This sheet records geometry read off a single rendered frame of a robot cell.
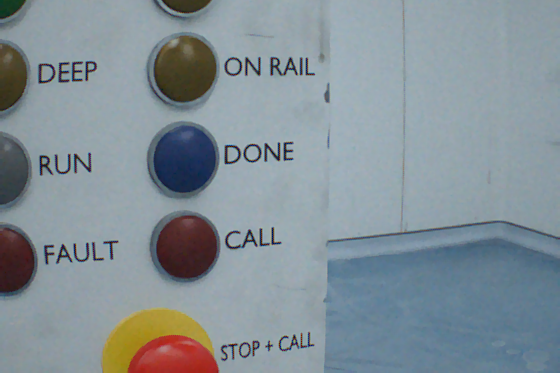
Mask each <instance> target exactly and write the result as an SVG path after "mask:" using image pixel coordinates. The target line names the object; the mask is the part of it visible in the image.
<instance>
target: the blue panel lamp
mask: <svg viewBox="0 0 560 373"><path fill-rule="evenodd" d="M215 160H216V157H215V149H214V145H213V143H212V141H211V139H210V138H209V137H208V135H207V134H206V133H204V132H203V131H202V130H200V129H198V128H196V127H193V126H178V127H176V128H173V129H171V130H169V131H168V132H166V133H165V134H164V135H163V136H162V137H161V139H160V140H159V141H158V144H157V146H156V148H155V152H154V158H153V164H154V169H155V173H156V175H157V177H158V179H159V180H160V181H161V182H162V185H163V186H165V187H166V188H167V189H169V190H171V191H173V192H178V193H188V192H193V191H195V190H197V189H199V188H201V187H202V186H203V185H204V184H205V183H206V182H207V181H208V180H209V179H210V177H211V175H212V172H213V170H214V167H215Z"/></svg>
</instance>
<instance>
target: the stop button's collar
mask: <svg viewBox="0 0 560 373"><path fill-rule="evenodd" d="M165 335H168V336H169V335H184V336H188V337H191V338H193V339H195V340H197V341H199V342H200V343H201V344H203V345H204V346H205V347H206V348H207V349H208V350H209V351H210V352H211V354H212V355H214V347H213V345H212V344H211V341H210V339H209V337H208V335H207V333H206V332H205V331H204V330H203V328H202V327H201V326H200V325H199V324H198V323H197V322H196V321H195V320H193V319H192V318H191V317H190V316H188V315H186V314H184V313H182V312H180V311H177V310H173V309H166V308H163V307H156V308H150V309H143V310H140V311H138V312H136V313H133V314H131V315H129V316H128V317H126V318H124V319H123V320H122V321H121V322H120V323H119V324H117V325H116V326H115V328H114V329H113V330H112V331H111V333H110V334H109V336H108V338H107V340H105V342H106V343H105V345H104V347H103V353H102V356H101V357H102V362H101V367H102V371H103V373H128V372H127V369H128V367H129V365H130V361H131V360H132V358H133V357H134V354H135V353H136V352H138V351H139V348H140V347H143V346H144V345H145V344H146V342H147V343H148V342H150V341H151V340H153V339H155V338H158V337H161V336H165ZM283 338H288V339H289V337H287V336H284V337H281V339H280V340H279V348H280V349H281V351H287V350H288V349H289V350H291V348H292V346H295V345H297V348H298V349H299V345H298V342H297V339H296V336H295V335H293V338H292V342H291V345H290V348H289V347H288V348H286V349H282V348H281V341H282V339H283ZM294 339H295V342H296V343H293V341H294ZM254 343H257V344H258V346H257V347H254ZM244 344H245V345H248V347H249V351H248V354H246V355H242V354H241V347H242V345H244ZM236 345H238V343H233V344H228V347H231V346H232V356H233V360H235V358H234V346H236ZM224 347H225V348H227V346H226V345H223V346H222V347H221V348H220V349H222V352H223V353H224V354H225V355H226V358H222V357H221V358H222V360H223V361H226V360H227V359H228V354H227V352H225V351H223V348H224ZM259 347H260V343H259V341H252V356H254V350H255V349H258V348H259ZM238 352H239V355H240V356H241V357H243V358H246V357H247V356H248V355H250V352H251V347H250V345H249V344H248V343H246V342H244V343H242V344H240V346H239V351H238ZM214 357H215V355H214Z"/></svg>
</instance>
